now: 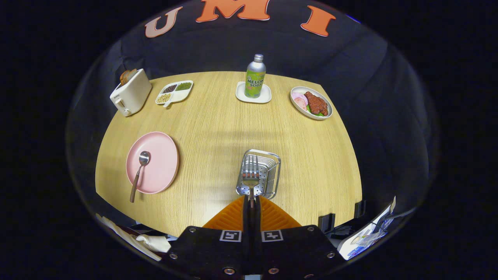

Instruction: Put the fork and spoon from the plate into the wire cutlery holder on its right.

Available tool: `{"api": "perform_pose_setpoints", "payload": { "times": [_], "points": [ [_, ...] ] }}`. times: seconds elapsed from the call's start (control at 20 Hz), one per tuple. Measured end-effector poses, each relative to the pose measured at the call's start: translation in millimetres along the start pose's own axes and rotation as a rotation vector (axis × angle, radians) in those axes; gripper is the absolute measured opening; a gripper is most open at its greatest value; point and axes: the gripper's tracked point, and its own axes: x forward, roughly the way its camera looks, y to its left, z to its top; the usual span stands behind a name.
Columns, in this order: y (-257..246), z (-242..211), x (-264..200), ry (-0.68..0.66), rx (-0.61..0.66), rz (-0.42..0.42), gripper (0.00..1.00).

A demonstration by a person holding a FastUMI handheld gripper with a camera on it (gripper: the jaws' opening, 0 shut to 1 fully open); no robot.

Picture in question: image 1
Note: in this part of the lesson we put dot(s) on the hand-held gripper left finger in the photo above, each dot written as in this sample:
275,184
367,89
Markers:
246,217

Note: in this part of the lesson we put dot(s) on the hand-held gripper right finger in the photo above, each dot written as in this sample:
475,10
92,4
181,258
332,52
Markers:
256,221

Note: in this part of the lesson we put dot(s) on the metal cutlery basket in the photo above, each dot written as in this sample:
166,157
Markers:
270,175

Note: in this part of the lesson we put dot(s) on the black table clamp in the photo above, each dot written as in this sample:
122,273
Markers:
360,209
327,222

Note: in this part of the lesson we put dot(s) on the white crumpled cloth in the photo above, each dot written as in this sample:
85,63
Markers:
155,243

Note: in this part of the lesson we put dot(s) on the pink round plate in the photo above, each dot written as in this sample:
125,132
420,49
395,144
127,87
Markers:
159,167

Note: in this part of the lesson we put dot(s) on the white printed papers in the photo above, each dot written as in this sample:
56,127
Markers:
362,241

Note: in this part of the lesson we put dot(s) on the white square coaster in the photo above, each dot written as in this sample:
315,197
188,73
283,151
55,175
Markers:
266,97

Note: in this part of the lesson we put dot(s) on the white oval plate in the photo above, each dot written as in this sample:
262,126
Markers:
326,113

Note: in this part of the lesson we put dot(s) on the sliced pink ham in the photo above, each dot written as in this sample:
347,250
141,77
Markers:
299,100

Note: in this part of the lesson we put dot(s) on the red-brown meat piece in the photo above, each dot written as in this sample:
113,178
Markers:
316,103

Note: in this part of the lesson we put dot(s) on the green and silver soda bottle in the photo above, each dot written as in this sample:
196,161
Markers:
255,77

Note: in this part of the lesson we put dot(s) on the white divided dish with beans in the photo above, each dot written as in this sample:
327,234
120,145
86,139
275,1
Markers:
173,93

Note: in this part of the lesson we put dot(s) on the white toaster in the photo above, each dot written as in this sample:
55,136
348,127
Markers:
132,97

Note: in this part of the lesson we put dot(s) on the brown toasted bread slices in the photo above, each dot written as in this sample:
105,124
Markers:
127,76

